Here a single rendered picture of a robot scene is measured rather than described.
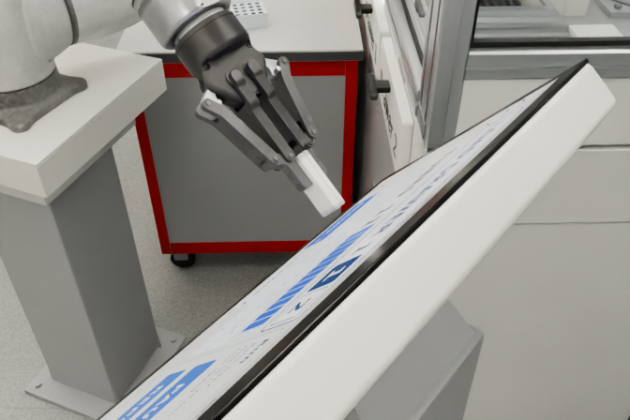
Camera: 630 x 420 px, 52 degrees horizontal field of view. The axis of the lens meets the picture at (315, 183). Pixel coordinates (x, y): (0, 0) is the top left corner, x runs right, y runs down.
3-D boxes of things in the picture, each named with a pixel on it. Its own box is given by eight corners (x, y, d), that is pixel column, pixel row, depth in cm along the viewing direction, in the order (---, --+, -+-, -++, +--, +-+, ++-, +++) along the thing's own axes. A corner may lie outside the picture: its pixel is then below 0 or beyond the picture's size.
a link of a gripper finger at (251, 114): (238, 66, 67) (228, 71, 66) (301, 155, 67) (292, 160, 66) (223, 83, 70) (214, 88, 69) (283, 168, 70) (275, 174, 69)
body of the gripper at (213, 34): (182, 23, 63) (239, 100, 63) (243, -4, 68) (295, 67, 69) (158, 61, 69) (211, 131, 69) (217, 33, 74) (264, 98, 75)
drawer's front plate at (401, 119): (396, 179, 105) (402, 122, 98) (378, 87, 127) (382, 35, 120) (407, 179, 105) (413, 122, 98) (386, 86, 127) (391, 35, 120)
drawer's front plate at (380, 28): (376, 81, 129) (380, 29, 122) (364, 18, 152) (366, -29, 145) (385, 81, 129) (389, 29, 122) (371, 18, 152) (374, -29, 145)
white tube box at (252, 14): (217, 32, 158) (217, 18, 156) (214, 18, 165) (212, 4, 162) (268, 27, 161) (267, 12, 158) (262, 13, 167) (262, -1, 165)
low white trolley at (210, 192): (162, 277, 198) (113, 52, 150) (187, 157, 247) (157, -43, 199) (352, 274, 199) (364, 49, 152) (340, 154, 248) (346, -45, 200)
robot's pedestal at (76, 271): (25, 393, 167) (-91, 156, 119) (96, 308, 189) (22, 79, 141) (124, 432, 159) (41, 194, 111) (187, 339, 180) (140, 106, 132)
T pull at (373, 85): (370, 101, 108) (370, 95, 107) (367, 79, 114) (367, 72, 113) (392, 101, 108) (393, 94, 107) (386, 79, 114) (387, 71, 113)
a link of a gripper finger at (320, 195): (302, 152, 68) (297, 155, 68) (341, 205, 68) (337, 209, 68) (289, 162, 70) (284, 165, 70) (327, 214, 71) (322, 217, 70)
